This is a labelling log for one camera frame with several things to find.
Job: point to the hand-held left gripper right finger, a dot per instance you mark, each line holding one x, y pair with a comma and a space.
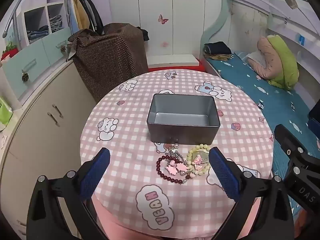
223, 175

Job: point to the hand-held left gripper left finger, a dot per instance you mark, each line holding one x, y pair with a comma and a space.
96, 172

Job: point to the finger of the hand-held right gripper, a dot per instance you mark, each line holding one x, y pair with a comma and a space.
286, 140

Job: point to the grey metal tin box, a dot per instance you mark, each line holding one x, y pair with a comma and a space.
180, 132

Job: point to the dark blue object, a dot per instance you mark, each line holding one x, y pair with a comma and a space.
315, 120

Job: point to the pink checkered bear tablecloth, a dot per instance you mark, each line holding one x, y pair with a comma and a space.
125, 135

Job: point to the teal patterned bed sheet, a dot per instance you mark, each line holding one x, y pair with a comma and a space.
250, 90

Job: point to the green quilt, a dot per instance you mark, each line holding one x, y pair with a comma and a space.
285, 62

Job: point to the pink pillow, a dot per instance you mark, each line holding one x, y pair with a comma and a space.
265, 57

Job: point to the white pillow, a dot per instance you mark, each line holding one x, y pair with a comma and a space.
253, 58

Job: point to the blue label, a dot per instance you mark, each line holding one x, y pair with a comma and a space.
301, 38

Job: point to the green packet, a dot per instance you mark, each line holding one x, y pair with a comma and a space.
5, 111

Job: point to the brown dotted fabric bag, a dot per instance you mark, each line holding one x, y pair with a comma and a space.
112, 62

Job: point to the stack of folded dark clothes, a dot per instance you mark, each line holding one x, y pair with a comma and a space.
217, 48

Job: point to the pine cone drawer knob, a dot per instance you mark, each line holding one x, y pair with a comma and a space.
63, 49
25, 77

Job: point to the white step platform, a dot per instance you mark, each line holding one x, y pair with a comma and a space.
172, 60

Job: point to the light green drawer unit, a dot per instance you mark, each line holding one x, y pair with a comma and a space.
32, 55

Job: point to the pink flower sticker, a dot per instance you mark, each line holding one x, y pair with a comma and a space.
164, 44

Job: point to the black cloth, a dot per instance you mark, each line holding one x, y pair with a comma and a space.
145, 35

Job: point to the red strawberry plush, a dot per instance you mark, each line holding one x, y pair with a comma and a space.
8, 53

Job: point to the folded blue jeans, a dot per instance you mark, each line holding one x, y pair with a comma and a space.
37, 33

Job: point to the folded light grey jeans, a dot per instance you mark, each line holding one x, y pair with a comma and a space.
55, 22

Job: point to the row of hanging clothes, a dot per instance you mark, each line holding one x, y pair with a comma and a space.
80, 12

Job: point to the pink butterfly sticker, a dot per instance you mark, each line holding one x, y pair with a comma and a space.
163, 19

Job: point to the grey metal handrail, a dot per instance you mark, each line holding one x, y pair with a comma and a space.
15, 12

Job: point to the white wardrobe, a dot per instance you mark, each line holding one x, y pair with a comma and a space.
155, 0

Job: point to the light green bunk bed frame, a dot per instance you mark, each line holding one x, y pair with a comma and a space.
217, 25

